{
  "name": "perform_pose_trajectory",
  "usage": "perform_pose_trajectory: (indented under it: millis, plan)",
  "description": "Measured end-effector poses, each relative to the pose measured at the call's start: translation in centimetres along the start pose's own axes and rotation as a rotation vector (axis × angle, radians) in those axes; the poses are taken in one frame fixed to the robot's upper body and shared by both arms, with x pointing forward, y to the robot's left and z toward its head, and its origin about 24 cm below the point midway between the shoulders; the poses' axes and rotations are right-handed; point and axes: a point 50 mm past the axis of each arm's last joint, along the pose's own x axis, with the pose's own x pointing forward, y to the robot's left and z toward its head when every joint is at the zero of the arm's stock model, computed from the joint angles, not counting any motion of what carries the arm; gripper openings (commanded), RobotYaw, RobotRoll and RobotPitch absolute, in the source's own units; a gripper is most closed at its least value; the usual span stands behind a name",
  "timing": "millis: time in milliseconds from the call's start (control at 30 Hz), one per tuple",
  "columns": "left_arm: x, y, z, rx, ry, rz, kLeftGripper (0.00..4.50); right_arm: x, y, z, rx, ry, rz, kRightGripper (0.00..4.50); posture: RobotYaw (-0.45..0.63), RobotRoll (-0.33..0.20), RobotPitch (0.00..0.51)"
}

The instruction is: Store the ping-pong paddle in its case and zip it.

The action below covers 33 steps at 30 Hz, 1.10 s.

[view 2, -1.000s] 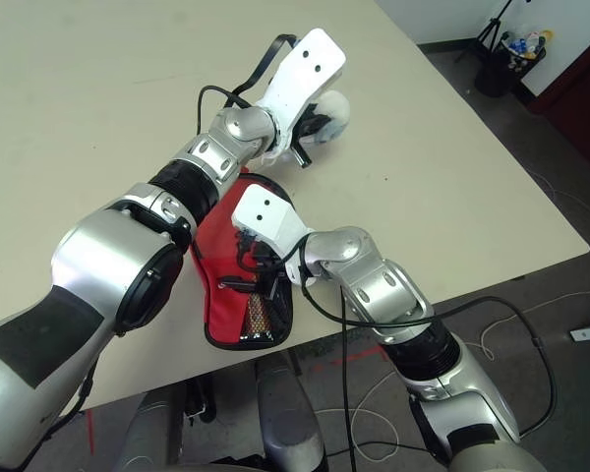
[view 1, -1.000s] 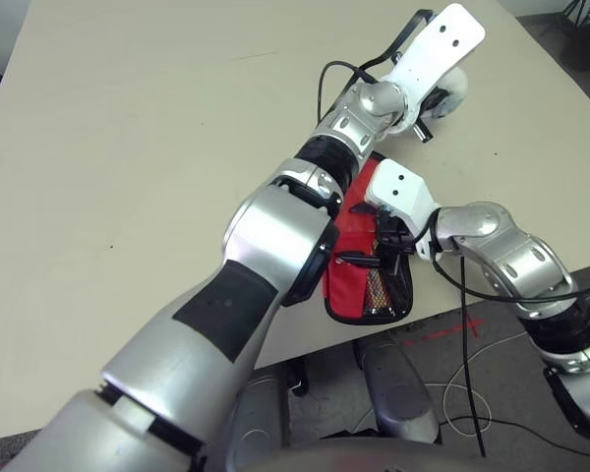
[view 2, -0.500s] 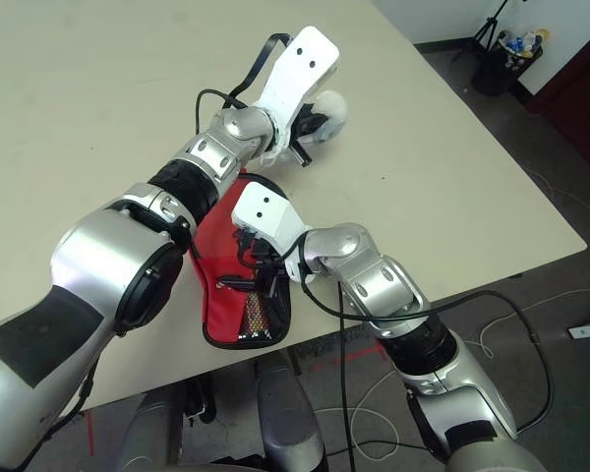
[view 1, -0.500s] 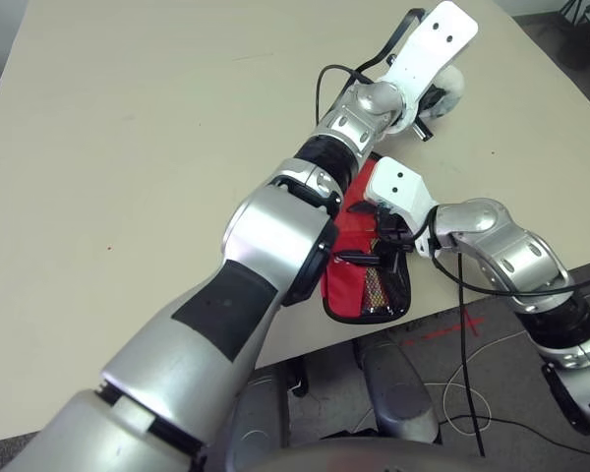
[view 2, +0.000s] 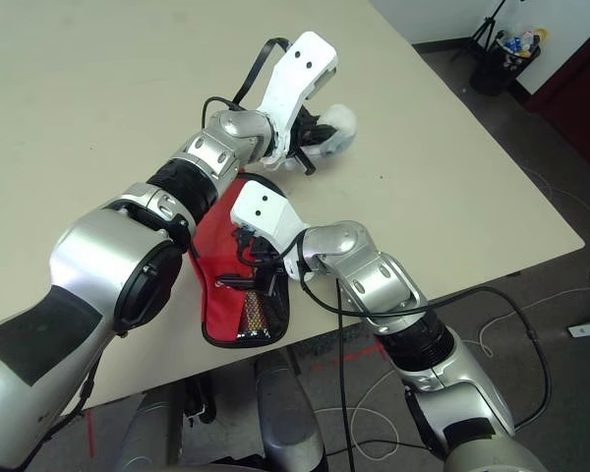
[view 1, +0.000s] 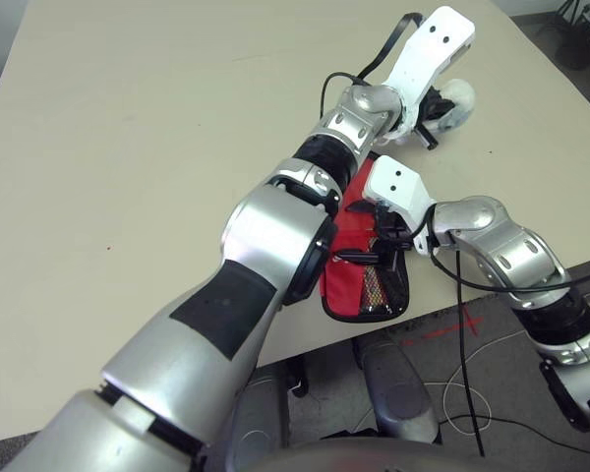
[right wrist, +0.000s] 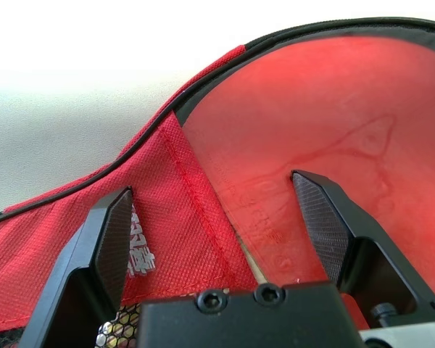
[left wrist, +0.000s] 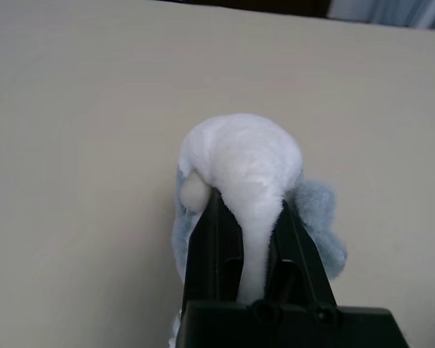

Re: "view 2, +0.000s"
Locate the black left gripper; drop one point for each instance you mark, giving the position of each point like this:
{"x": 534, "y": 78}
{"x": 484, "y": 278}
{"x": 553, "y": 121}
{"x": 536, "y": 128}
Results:
{"x": 309, "y": 137}

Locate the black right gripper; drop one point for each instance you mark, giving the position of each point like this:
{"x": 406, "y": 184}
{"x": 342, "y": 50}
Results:
{"x": 260, "y": 260}

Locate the black red paddle case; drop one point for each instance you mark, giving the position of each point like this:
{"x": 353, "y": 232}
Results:
{"x": 221, "y": 314}

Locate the red ping-pong paddle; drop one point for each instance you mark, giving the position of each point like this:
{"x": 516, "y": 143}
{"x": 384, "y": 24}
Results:
{"x": 216, "y": 231}

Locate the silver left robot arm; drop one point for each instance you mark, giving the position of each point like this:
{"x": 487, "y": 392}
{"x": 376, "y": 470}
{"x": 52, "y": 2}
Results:
{"x": 103, "y": 260}

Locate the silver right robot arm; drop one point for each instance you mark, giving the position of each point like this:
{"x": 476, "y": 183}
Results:
{"x": 373, "y": 275}

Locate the red floor tape cross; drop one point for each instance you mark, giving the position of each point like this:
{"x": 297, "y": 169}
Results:
{"x": 354, "y": 356}

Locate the black trash bin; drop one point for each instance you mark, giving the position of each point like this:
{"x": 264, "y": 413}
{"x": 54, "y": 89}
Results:
{"x": 496, "y": 78}

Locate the grey left robot leg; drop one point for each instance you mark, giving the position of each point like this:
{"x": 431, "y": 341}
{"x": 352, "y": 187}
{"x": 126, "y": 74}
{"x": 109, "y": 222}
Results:
{"x": 147, "y": 437}

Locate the black tripod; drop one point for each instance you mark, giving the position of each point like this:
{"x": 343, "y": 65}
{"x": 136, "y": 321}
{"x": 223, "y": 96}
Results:
{"x": 484, "y": 29}

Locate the red floor tape strip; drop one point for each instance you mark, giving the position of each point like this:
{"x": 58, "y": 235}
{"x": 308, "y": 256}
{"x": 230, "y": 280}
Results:
{"x": 91, "y": 432}

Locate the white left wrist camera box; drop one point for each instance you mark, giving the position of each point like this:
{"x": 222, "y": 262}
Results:
{"x": 300, "y": 64}

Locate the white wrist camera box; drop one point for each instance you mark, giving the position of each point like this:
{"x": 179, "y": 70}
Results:
{"x": 265, "y": 211}
{"x": 300, "y": 64}

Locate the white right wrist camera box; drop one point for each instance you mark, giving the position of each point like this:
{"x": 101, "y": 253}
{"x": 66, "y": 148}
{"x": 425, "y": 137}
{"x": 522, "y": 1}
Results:
{"x": 265, "y": 211}

